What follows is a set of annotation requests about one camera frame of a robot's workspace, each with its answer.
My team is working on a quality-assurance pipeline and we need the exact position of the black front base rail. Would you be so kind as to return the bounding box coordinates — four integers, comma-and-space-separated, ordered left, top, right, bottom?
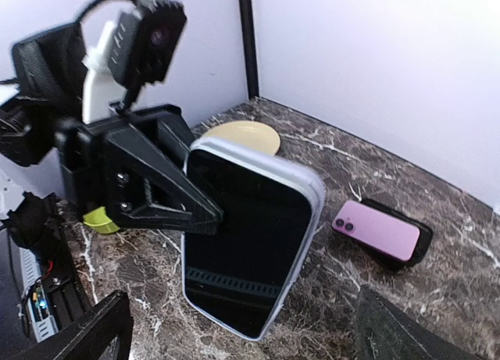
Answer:
0, 191, 98, 349

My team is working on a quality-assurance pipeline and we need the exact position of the lime green bowl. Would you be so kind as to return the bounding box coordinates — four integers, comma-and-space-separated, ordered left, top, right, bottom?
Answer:
83, 206, 120, 235

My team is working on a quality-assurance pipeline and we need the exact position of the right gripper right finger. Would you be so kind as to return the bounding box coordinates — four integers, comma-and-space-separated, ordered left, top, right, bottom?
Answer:
354, 284, 481, 359

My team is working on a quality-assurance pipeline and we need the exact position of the left black corner post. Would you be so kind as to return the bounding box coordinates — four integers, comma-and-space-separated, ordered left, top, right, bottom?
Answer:
238, 0, 259, 98

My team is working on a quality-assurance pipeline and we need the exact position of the pink phone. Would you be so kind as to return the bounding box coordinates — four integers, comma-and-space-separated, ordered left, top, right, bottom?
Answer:
333, 201, 420, 262

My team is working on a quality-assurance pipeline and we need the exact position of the tan wooden round plate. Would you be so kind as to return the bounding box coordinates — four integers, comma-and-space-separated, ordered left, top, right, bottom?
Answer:
202, 120, 281, 155

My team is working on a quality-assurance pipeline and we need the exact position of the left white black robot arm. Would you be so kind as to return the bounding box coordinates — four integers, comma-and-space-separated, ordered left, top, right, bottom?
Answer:
1, 23, 223, 235

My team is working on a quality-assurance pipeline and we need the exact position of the white slotted cable duct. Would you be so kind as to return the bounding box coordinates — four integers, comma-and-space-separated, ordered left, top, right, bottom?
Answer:
19, 248, 59, 343

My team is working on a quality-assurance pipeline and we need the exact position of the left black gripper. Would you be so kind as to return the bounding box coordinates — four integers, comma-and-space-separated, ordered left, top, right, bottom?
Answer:
54, 104, 223, 235

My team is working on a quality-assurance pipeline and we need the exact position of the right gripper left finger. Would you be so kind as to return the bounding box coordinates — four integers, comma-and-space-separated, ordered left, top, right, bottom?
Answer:
12, 290, 133, 360

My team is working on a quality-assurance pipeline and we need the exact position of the lavender phone case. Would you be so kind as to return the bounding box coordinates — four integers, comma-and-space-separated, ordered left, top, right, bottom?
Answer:
181, 137, 325, 340

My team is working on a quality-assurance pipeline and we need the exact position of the silver white phone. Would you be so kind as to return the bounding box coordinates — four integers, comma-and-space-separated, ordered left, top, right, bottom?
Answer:
184, 150, 313, 339

